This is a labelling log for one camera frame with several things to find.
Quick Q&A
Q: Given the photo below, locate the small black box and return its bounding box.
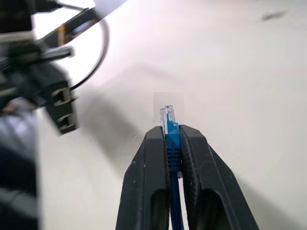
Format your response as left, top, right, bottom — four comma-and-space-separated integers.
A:
7, 64, 79, 138

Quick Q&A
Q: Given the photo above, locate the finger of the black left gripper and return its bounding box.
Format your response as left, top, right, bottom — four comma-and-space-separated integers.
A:
7, 45, 75, 65
35, 7, 97, 49

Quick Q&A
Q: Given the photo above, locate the blue Ethernet cable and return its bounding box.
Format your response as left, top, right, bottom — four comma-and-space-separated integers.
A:
159, 104, 187, 230

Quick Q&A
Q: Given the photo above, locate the dark robot torso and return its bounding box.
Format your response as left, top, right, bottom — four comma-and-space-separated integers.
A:
0, 110, 41, 230

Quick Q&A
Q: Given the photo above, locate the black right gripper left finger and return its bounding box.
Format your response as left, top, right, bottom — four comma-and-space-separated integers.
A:
115, 126, 172, 230

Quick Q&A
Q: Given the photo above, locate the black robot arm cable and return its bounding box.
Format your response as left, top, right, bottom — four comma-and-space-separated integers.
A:
56, 1, 110, 92

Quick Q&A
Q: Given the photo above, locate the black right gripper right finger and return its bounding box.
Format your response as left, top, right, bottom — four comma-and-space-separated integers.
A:
178, 124, 260, 230

